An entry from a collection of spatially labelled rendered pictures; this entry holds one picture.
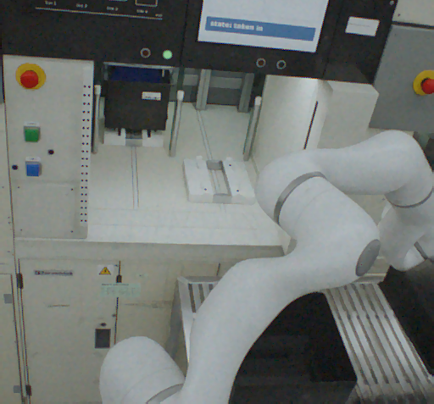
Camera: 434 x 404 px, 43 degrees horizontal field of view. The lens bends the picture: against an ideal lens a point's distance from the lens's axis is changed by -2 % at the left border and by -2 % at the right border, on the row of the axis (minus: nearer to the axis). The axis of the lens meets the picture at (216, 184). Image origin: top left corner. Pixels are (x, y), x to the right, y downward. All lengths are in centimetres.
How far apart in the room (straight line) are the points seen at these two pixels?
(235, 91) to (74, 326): 116
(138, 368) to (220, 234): 83
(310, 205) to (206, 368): 28
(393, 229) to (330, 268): 37
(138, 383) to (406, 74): 99
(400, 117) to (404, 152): 66
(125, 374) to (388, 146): 53
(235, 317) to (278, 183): 21
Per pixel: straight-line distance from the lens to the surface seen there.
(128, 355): 93
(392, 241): 113
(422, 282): 143
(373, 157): 85
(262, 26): 131
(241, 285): 82
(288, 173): 84
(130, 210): 171
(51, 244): 161
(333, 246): 77
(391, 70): 146
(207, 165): 193
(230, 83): 234
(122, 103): 193
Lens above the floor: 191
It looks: 34 degrees down
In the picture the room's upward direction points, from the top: 10 degrees clockwise
